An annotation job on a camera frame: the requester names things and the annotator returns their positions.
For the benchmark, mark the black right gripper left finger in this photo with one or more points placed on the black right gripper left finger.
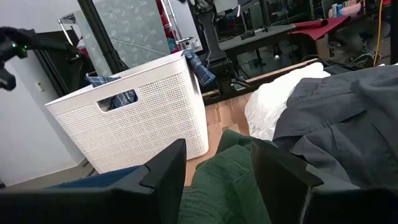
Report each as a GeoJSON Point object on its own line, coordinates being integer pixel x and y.
{"type": "Point", "coordinates": [164, 174]}

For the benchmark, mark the red mat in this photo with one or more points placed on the red mat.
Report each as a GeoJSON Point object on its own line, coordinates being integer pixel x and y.
{"type": "Point", "coordinates": [323, 26]}

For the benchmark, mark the frosted leaf-pattern panel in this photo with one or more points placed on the frosted leaf-pattern panel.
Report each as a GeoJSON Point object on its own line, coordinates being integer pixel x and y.
{"type": "Point", "coordinates": [136, 31]}

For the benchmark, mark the white perforated laundry basket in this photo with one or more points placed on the white perforated laundry basket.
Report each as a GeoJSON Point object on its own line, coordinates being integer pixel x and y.
{"type": "Point", "coordinates": [149, 124]}

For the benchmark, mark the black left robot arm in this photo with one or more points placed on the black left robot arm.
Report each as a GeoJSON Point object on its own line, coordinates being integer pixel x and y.
{"type": "Point", "coordinates": [37, 40]}

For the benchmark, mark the blue cloth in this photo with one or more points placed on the blue cloth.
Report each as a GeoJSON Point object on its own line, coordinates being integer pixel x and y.
{"type": "Point", "coordinates": [99, 180]}

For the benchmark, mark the pink container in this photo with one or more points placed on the pink container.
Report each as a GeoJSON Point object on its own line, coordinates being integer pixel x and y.
{"type": "Point", "coordinates": [350, 9]}

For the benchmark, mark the black desk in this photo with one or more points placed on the black desk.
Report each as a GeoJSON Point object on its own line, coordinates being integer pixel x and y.
{"type": "Point", "coordinates": [255, 39]}

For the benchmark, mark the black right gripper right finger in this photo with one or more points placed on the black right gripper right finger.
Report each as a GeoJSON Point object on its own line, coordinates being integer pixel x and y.
{"type": "Point", "coordinates": [280, 180]}

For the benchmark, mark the black pedestal stand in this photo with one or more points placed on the black pedestal stand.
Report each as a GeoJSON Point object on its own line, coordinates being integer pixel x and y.
{"type": "Point", "coordinates": [214, 46]}

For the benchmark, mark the white blue bottle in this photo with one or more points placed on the white blue bottle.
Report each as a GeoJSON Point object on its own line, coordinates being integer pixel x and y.
{"type": "Point", "coordinates": [335, 10]}

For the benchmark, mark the blue plaid shirt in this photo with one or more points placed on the blue plaid shirt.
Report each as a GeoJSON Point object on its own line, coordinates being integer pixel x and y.
{"type": "Point", "coordinates": [199, 70]}

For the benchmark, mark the white textured garment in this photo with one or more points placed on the white textured garment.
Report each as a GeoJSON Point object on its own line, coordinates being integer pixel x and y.
{"type": "Point", "coordinates": [267, 105]}

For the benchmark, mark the dark grey shirt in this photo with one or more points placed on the dark grey shirt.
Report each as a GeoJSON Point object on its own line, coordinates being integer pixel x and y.
{"type": "Point", "coordinates": [342, 124]}

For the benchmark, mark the black cabinet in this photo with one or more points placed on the black cabinet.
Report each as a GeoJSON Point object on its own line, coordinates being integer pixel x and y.
{"type": "Point", "coordinates": [62, 71]}

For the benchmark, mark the dark green garment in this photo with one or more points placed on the dark green garment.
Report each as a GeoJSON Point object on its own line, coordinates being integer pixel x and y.
{"type": "Point", "coordinates": [224, 186]}

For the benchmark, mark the black slanted pole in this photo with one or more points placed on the black slanted pole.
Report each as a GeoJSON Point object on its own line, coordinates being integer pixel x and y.
{"type": "Point", "coordinates": [102, 37]}

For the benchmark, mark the white wall outlet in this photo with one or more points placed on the white wall outlet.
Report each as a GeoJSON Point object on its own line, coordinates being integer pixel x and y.
{"type": "Point", "coordinates": [39, 86]}

